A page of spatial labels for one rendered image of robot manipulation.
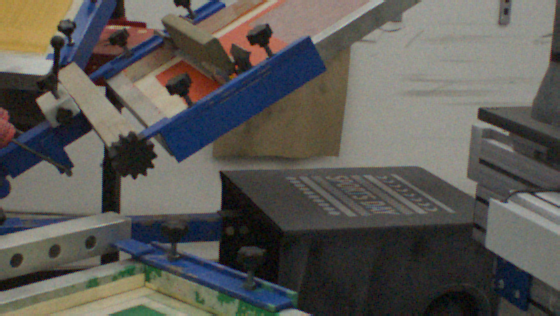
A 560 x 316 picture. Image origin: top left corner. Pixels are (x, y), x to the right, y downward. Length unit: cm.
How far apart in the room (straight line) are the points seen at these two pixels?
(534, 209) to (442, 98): 316
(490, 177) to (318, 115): 267
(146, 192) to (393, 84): 107
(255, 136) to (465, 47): 96
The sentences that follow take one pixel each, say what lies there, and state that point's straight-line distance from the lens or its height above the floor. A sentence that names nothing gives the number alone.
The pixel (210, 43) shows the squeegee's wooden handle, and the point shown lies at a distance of 200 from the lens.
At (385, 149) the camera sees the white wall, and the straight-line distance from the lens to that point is 460.
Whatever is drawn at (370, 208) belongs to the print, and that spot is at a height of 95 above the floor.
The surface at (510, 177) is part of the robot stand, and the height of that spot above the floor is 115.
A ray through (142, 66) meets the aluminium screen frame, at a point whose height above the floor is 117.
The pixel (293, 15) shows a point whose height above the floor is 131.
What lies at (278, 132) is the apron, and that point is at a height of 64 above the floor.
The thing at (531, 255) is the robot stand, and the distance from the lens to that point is 148.
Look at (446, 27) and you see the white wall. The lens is 462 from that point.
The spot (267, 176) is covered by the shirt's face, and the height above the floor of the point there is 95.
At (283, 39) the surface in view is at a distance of 217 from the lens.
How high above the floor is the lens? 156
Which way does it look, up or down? 14 degrees down
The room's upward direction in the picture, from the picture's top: 3 degrees clockwise
